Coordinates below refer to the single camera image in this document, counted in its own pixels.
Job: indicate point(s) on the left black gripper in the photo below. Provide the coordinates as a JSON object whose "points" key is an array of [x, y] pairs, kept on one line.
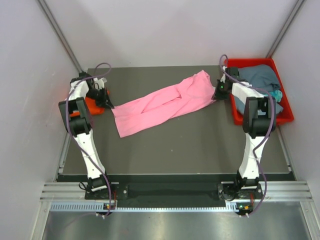
{"points": [[105, 101]]}

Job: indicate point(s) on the teal t-shirt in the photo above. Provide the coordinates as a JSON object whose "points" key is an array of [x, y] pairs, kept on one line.
{"points": [[277, 95]]}

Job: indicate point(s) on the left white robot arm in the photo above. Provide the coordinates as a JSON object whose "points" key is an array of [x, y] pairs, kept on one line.
{"points": [[80, 129]]}

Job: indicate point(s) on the grey slotted cable duct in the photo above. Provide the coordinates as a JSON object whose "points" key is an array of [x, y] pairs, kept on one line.
{"points": [[102, 207]]}

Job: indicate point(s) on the red plastic bin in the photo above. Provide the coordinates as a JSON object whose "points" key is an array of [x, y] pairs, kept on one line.
{"points": [[286, 115]]}

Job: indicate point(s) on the right corner aluminium post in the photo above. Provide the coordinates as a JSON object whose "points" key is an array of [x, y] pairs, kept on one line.
{"points": [[297, 7]]}

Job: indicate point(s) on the grey-blue t-shirt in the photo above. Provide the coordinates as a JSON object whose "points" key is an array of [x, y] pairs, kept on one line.
{"points": [[261, 77]]}

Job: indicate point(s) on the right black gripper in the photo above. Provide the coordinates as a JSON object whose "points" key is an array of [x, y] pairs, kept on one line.
{"points": [[217, 96]]}

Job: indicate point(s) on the pink t-shirt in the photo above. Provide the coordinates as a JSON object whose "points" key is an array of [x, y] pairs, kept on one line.
{"points": [[190, 95]]}

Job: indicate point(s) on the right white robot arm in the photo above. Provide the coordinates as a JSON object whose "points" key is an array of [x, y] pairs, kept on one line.
{"points": [[258, 122]]}

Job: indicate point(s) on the corner aluminium post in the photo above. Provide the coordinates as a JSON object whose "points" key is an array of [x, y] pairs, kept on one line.
{"points": [[297, 7], [59, 33]]}

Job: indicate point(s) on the left corner aluminium post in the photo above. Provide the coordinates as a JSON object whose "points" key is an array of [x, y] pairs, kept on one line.
{"points": [[59, 33]]}

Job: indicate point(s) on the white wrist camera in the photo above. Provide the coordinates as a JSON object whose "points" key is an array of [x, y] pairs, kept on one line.
{"points": [[223, 70], [99, 83]]}

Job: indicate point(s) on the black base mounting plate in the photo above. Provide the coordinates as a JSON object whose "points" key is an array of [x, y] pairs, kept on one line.
{"points": [[172, 191]]}

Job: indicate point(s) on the aluminium frame rail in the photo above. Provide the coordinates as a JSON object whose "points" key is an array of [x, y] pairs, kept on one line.
{"points": [[277, 191]]}

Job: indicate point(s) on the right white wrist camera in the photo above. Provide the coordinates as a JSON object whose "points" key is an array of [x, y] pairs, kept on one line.
{"points": [[223, 70]]}

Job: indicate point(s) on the folded orange t-shirt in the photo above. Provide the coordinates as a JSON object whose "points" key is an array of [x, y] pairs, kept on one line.
{"points": [[93, 108]]}

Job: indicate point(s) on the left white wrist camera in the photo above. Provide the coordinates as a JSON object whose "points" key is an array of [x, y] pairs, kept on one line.
{"points": [[99, 83]]}

